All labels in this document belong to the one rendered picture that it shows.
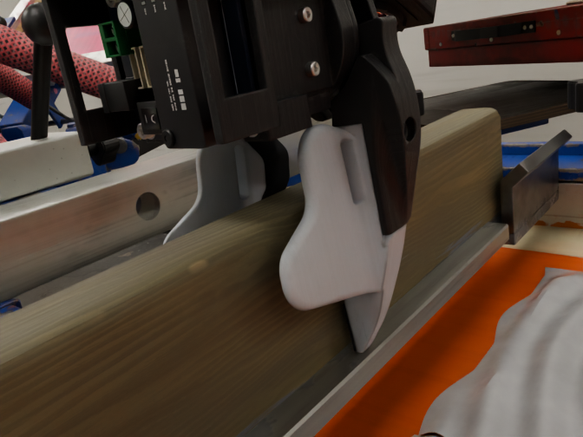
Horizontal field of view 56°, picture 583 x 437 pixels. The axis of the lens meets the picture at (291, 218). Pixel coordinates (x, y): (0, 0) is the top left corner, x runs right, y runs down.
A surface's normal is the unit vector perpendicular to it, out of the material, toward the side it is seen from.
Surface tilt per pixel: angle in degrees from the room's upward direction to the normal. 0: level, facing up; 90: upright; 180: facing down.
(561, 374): 33
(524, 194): 90
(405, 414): 0
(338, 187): 84
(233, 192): 96
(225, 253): 63
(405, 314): 0
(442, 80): 90
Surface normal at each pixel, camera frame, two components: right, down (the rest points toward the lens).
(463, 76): -0.62, 0.33
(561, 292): 0.22, -0.72
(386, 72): 0.51, -0.51
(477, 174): 0.77, 0.07
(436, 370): -0.15, -0.94
